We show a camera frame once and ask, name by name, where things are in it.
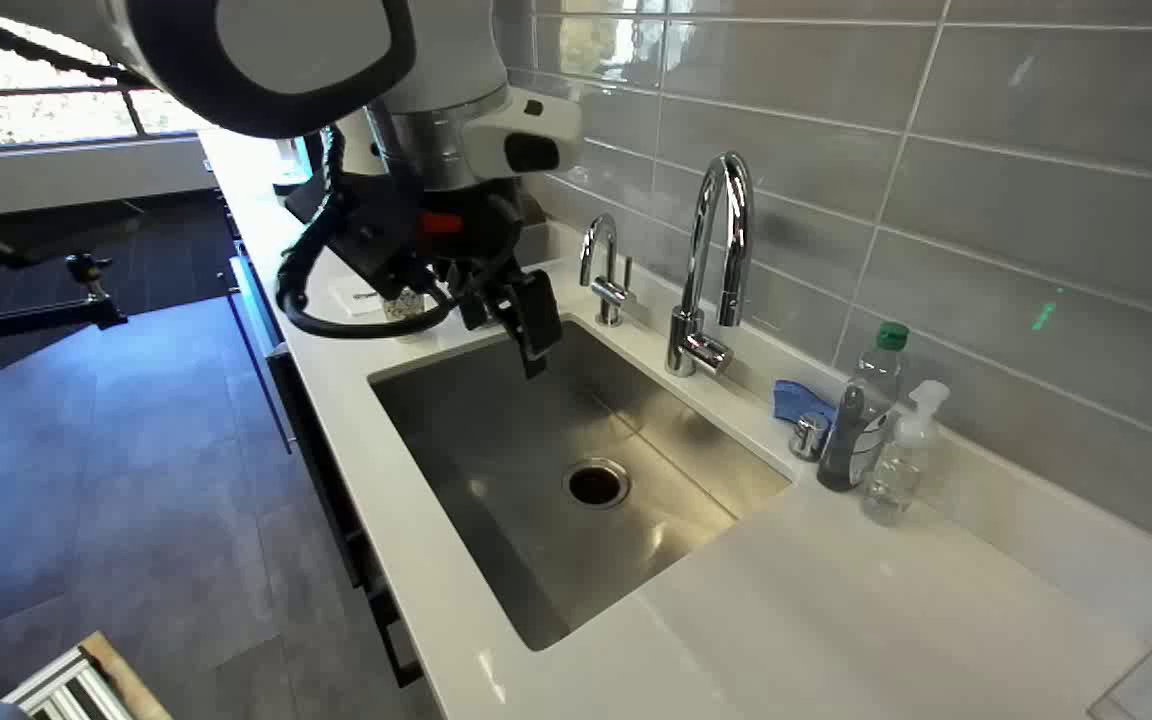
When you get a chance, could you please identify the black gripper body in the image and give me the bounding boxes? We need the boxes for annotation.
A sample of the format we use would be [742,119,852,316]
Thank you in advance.
[332,172,530,302]

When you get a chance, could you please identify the small chrome faucet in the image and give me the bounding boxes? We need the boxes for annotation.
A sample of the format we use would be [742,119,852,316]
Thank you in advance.
[575,210,641,326]

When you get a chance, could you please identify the tall chrome faucet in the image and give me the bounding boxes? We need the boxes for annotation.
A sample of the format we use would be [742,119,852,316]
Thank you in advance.
[666,146,756,380]

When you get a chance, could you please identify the stainless steel sink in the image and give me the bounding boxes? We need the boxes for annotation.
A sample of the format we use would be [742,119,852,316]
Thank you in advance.
[368,318,795,655]

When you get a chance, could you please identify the round sink drain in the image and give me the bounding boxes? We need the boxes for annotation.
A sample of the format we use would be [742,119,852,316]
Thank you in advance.
[565,454,636,511]

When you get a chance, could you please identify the dark cabinet drawers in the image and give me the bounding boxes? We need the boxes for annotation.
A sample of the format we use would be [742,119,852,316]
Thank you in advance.
[227,242,428,691]

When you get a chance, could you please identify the blue sponge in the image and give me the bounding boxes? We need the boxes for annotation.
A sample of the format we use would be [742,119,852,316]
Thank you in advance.
[773,375,849,439]

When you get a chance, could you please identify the small chrome round knob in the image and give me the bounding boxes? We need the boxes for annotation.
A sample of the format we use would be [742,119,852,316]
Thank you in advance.
[787,412,833,467]

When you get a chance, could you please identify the dark soap dispenser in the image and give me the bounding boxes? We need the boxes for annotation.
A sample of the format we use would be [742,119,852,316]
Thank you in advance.
[814,383,881,494]

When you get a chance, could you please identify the clear bottle green cap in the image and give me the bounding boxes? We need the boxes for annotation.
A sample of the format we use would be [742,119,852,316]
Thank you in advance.
[852,318,918,442]

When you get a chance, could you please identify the clear spray bottle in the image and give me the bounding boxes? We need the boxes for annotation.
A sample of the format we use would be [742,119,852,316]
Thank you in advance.
[858,375,955,529]

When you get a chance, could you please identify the window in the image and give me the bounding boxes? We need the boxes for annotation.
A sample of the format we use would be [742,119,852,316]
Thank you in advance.
[0,12,212,160]

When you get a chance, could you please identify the wooden slatted crate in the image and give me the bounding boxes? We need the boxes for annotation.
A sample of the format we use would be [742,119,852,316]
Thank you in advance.
[0,629,177,720]

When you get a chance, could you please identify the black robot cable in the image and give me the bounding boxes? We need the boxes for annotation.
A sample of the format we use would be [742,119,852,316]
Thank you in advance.
[272,122,461,339]

